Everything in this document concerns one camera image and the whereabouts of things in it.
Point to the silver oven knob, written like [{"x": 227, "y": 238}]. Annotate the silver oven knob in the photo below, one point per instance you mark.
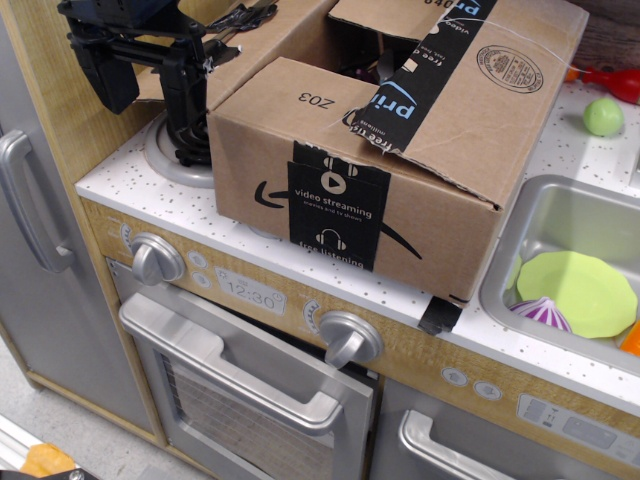
[
  {"x": 155, "y": 260},
  {"x": 349, "y": 338}
]

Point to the red toy bottle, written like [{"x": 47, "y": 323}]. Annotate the red toy bottle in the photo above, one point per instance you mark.
[{"x": 623, "y": 84}]

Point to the orange object on floor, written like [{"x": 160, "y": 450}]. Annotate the orange object on floor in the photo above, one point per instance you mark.
[{"x": 46, "y": 459}]

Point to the green toy ball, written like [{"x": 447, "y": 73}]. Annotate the green toy ball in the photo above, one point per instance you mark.
[{"x": 603, "y": 117}]

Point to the lime green toy plate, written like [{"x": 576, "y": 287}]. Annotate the lime green toy plate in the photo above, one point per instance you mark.
[{"x": 596, "y": 299}]

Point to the silver small burner disc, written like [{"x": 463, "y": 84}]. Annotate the silver small burner disc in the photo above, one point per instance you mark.
[{"x": 263, "y": 234}]

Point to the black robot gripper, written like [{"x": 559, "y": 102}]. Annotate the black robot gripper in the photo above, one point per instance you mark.
[{"x": 105, "y": 35}]

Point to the silver right oven knob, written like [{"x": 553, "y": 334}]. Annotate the silver right oven knob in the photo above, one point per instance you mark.
[{"x": 349, "y": 338}]

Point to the orange toy piece in sink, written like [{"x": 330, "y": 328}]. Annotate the orange toy piece in sink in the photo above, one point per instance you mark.
[{"x": 631, "y": 342}]

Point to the silver toy sink basin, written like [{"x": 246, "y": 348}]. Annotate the silver toy sink basin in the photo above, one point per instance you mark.
[{"x": 551, "y": 214}]

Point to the grey toy fridge door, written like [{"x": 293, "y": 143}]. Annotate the grey toy fridge door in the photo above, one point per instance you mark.
[{"x": 53, "y": 311}]

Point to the silver left oven knob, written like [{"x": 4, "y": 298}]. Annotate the silver left oven knob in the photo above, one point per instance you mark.
[{"x": 155, "y": 260}]

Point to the black tape piece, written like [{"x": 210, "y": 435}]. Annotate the black tape piece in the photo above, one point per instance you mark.
[{"x": 439, "y": 317}]

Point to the silver dishwasher door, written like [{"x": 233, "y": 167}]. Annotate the silver dishwasher door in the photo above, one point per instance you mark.
[{"x": 421, "y": 437}]

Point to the front black coil stove burner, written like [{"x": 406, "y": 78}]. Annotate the front black coil stove burner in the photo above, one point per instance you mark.
[{"x": 181, "y": 157}]

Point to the brown Amazon cardboard box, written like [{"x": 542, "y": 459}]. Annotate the brown Amazon cardboard box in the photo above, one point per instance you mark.
[{"x": 388, "y": 135}]

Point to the silver toy oven door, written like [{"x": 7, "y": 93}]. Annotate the silver toy oven door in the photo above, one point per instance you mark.
[{"x": 244, "y": 403}]

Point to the purple toy onion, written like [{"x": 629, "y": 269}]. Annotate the purple toy onion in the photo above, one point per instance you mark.
[{"x": 542, "y": 310}]

